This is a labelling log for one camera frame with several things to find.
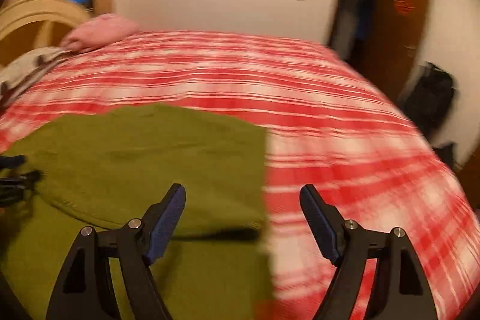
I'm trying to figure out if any green knit sweater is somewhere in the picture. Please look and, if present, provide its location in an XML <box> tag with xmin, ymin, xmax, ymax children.
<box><xmin>1</xmin><ymin>104</ymin><xmax>271</xmax><ymax>319</ymax></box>

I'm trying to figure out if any white patterned pillow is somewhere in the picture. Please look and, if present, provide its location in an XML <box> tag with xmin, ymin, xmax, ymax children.
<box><xmin>1</xmin><ymin>47</ymin><xmax>71</xmax><ymax>109</ymax></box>

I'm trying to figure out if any pink pillow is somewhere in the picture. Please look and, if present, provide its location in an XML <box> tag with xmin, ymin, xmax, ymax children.
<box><xmin>59</xmin><ymin>14</ymin><xmax>140</xmax><ymax>53</ymax></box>

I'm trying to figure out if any red plaid bed cover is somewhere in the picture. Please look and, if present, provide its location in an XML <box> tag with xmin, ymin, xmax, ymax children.
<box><xmin>1</xmin><ymin>31</ymin><xmax>479</xmax><ymax>319</ymax></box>

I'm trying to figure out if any cream wooden headboard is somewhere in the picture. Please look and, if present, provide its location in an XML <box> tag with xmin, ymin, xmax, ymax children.
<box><xmin>1</xmin><ymin>0</ymin><xmax>90</xmax><ymax>67</ymax></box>

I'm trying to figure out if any brown wooden door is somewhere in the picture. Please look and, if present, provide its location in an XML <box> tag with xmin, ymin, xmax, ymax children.
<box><xmin>328</xmin><ymin>0</ymin><xmax>430</xmax><ymax>101</ymax></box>

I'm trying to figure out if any red door decoration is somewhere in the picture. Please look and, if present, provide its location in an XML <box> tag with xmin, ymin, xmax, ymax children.
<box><xmin>394</xmin><ymin>0</ymin><xmax>415</xmax><ymax>16</ymax></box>

